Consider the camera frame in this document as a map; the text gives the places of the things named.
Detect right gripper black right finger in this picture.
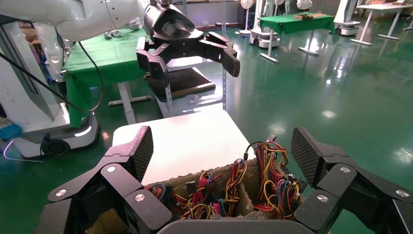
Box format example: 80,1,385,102
291,126,413,234

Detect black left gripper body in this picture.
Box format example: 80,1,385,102
143,3,207,62

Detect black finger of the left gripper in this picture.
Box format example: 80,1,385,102
197,31,241,78
136,36,171,88

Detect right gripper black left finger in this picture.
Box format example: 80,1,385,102
35,126,172,234

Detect power supply with coloured wires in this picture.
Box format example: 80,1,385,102
244,134,290,212
173,171,223,221
223,158,248,217
276,175,308,221

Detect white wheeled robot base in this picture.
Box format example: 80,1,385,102
333,0,362,37
249,0,282,49

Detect grey metal shelf rack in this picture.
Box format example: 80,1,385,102
154,0,227,118

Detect black flat tray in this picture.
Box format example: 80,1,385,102
144,67,216,101

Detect green tablecloth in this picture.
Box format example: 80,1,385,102
63,27,150,129
259,13,337,36

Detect white standing fan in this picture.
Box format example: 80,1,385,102
235,0,256,36

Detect brown cardboard pieces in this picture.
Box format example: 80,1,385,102
293,12,327,21

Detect brown pulp cardboard box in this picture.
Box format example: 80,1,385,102
144,157,308,222

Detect white robot body with base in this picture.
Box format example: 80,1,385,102
0,21,100,159

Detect blue cloth bundle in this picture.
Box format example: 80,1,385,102
0,124,23,141

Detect white desk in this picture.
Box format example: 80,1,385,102
349,1,413,46

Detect power supply wires in box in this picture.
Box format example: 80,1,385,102
145,182,167,201

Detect white table frame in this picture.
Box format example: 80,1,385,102
108,80,152,126
260,29,320,64

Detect thin purple floor cable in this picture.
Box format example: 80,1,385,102
2,139,44,163

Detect black cable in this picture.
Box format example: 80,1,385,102
0,41,105,114

